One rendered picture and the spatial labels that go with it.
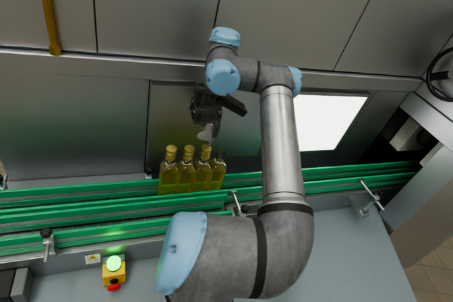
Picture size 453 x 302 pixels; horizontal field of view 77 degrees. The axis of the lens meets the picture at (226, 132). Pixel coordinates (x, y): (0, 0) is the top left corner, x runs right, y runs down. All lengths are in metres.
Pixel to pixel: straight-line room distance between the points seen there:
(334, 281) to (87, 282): 0.92
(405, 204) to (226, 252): 1.27
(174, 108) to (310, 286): 0.85
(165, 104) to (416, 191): 1.17
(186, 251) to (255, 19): 0.70
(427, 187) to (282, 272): 1.15
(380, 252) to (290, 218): 1.12
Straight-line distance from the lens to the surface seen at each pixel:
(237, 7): 0.89
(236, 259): 0.42
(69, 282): 1.17
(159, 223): 1.00
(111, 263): 1.06
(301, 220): 0.48
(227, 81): 0.62
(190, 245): 0.42
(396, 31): 1.26
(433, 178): 1.51
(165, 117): 1.00
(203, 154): 0.95
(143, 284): 1.14
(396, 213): 1.64
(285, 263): 0.45
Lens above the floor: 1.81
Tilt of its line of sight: 39 degrees down
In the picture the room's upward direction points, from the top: 16 degrees clockwise
